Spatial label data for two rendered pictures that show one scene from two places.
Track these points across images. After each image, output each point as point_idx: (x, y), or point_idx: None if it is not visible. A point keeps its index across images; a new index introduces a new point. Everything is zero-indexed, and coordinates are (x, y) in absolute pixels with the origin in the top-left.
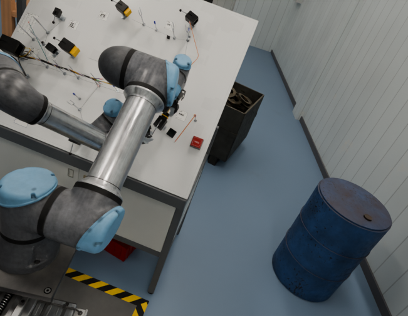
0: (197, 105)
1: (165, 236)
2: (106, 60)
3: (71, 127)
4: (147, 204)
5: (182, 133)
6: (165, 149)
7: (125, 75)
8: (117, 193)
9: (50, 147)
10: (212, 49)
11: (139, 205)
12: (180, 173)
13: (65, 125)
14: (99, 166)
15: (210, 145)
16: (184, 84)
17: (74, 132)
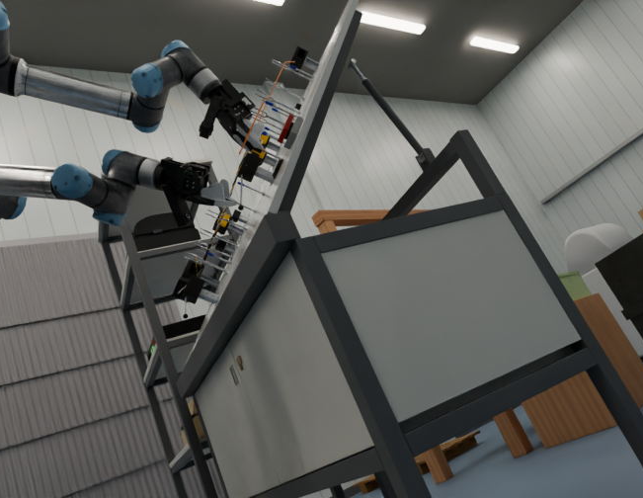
0: (306, 105)
1: (342, 372)
2: None
3: None
4: (282, 317)
5: (286, 152)
6: (269, 194)
7: None
8: None
9: (198, 343)
10: (329, 46)
11: (281, 337)
12: (272, 194)
13: None
14: None
15: (481, 174)
16: (200, 74)
17: (2, 175)
